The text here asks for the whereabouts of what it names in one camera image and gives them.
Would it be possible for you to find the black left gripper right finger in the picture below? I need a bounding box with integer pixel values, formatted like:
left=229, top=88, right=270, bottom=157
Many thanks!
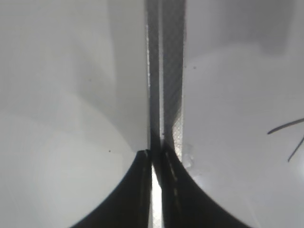
left=160, top=143, right=248, bottom=228

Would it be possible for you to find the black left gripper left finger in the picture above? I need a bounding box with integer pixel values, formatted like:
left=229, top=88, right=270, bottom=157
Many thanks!
left=72, top=150, right=152, bottom=228

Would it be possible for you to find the white framed whiteboard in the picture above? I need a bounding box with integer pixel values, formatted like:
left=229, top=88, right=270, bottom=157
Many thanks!
left=145, top=0, right=304, bottom=228

